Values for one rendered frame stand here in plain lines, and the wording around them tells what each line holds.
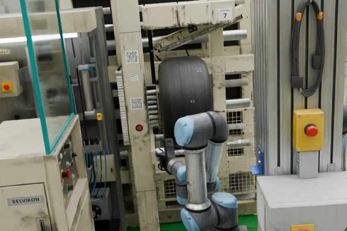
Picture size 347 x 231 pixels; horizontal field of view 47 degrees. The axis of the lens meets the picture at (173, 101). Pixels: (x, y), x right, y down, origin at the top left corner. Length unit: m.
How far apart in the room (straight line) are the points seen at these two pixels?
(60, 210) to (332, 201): 1.09
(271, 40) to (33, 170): 1.07
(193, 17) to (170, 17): 0.15
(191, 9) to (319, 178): 1.55
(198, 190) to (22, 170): 0.73
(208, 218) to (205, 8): 1.40
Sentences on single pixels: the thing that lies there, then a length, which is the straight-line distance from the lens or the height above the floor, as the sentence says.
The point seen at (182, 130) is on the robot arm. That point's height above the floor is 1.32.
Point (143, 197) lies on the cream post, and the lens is 2.71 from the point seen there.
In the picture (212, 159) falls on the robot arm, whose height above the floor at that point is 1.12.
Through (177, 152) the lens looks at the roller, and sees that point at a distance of 2.49.
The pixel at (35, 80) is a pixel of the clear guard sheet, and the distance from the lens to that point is 1.63.
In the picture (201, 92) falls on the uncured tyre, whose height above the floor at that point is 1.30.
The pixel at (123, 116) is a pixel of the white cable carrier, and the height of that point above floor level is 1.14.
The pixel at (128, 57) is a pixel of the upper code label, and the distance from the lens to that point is 2.40.
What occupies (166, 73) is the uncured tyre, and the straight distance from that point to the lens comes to 2.34.
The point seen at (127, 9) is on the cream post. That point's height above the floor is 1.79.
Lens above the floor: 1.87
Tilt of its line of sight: 15 degrees down
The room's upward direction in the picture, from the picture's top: 4 degrees counter-clockwise
